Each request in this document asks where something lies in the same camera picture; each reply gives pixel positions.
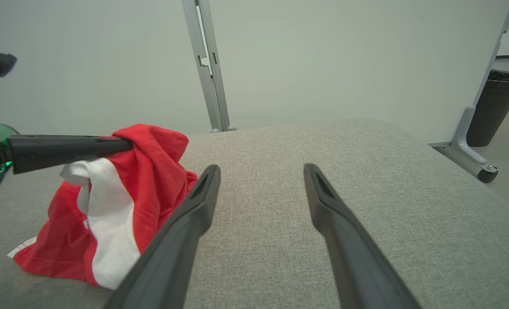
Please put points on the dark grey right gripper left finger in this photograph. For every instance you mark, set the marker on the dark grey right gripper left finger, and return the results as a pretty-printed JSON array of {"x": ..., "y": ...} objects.
[{"x": 168, "y": 266}]

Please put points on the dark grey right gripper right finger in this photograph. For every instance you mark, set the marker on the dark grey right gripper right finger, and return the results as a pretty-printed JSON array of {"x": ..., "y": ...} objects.
[{"x": 357, "y": 266}]

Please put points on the red shorts with white stripe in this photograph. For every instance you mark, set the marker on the red shorts with white stripe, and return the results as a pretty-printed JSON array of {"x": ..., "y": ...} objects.
[{"x": 151, "y": 180}]

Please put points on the grey partition post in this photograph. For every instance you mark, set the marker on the grey partition post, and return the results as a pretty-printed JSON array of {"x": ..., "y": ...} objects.
[{"x": 216, "y": 94}]

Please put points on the black trash bin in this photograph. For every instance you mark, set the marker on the black trash bin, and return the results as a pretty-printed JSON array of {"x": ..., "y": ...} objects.
[{"x": 490, "y": 111}]

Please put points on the grey partition foot with wheel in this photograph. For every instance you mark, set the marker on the grey partition foot with wheel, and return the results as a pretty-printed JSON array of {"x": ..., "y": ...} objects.
[{"x": 462, "y": 133}]

